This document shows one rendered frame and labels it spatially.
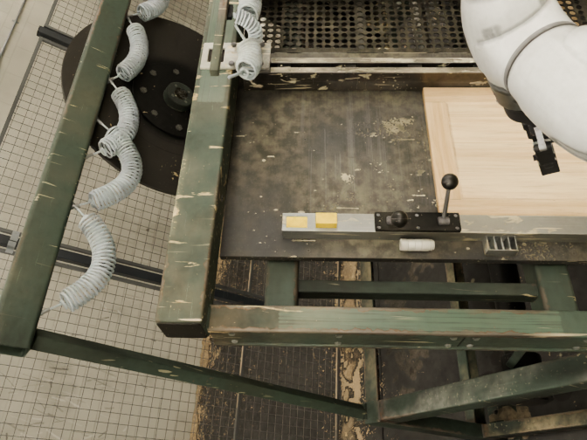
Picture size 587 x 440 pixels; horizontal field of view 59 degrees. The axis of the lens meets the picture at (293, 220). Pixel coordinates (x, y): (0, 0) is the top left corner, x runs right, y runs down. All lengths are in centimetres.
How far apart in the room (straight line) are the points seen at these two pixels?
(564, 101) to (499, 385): 132
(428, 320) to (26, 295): 98
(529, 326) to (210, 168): 80
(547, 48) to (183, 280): 80
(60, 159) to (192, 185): 53
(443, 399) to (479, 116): 98
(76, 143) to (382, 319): 106
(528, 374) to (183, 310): 109
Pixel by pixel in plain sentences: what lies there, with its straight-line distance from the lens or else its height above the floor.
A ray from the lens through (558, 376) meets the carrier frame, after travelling 172.
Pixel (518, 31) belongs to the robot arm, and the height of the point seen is 180.
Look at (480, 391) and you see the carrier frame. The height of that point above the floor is 79.
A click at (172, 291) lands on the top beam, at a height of 190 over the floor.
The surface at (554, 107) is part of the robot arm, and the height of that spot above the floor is 178.
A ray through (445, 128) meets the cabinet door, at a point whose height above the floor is 132.
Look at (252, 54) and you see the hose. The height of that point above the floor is 185.
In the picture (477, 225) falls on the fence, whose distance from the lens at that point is 129.
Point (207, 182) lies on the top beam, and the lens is 125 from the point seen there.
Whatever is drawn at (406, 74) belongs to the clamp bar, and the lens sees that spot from 153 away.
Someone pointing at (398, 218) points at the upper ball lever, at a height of 154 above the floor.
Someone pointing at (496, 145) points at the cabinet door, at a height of 121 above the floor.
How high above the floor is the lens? 223
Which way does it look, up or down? 27 degrees down
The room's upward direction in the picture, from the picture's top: 71 degrees counter-clockwise
